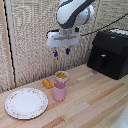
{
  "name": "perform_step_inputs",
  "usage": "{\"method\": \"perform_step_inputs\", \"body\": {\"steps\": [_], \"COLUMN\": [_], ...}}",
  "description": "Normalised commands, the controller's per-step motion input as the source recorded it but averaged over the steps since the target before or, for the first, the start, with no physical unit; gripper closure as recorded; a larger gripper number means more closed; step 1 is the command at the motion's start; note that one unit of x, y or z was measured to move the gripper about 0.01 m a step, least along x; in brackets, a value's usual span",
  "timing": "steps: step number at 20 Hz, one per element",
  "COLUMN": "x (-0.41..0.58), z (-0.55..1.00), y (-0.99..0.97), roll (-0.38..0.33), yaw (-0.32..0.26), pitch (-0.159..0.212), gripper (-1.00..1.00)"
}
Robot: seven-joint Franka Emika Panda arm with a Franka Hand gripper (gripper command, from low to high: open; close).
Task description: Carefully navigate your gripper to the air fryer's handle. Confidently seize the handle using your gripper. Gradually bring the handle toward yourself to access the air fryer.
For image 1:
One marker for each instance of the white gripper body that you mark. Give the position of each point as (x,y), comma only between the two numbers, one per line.
(63,38)

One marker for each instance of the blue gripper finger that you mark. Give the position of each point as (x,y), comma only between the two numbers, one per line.
(68,51)
(55,53)

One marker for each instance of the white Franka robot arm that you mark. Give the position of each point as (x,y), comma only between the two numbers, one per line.
(71,12)

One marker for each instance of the woven folding screen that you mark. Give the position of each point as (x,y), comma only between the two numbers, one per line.
(43,36)

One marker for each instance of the small bowl with fries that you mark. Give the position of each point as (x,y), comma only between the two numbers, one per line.
(62,76)

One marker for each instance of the yellow block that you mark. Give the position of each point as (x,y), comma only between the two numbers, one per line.
(47,83)

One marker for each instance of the pink cup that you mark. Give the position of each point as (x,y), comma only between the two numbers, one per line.
(59,91)

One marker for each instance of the white floral rimmed plate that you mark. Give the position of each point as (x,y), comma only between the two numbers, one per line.
(26,103)

